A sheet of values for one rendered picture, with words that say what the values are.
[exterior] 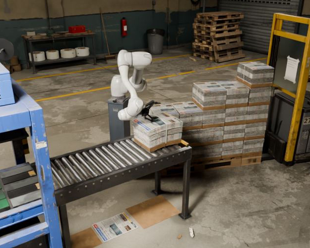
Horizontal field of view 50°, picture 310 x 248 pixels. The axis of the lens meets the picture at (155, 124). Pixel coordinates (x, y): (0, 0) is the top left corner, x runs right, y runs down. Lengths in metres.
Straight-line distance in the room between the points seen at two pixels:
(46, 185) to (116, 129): 1.71
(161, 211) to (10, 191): 1.59
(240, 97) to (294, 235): 1.61
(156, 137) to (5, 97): 1.38
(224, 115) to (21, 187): 2.43
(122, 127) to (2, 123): 1.97
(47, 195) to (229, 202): 2.14
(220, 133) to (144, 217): 1.40
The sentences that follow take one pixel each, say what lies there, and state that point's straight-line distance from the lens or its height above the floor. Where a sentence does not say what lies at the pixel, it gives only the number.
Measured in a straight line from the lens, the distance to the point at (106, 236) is 3.34.
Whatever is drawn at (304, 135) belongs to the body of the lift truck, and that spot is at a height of 0.43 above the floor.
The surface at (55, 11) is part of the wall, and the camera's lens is 9.84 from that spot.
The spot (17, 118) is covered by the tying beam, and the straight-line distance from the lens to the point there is 2.04.
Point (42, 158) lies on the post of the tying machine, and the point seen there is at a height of 1.22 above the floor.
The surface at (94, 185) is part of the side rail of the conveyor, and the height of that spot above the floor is 0.76.
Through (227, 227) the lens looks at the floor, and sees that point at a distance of 3.48.
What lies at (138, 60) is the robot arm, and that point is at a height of 1.56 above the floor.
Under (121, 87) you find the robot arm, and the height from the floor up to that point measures 1.16.
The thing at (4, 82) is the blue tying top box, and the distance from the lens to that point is 2.15.
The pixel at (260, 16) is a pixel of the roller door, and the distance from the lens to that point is 11.59.
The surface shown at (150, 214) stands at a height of 0.00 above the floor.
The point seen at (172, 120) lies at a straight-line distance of 3.10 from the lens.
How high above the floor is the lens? 2.25
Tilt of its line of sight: 24 degrees down
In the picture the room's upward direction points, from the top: straight up
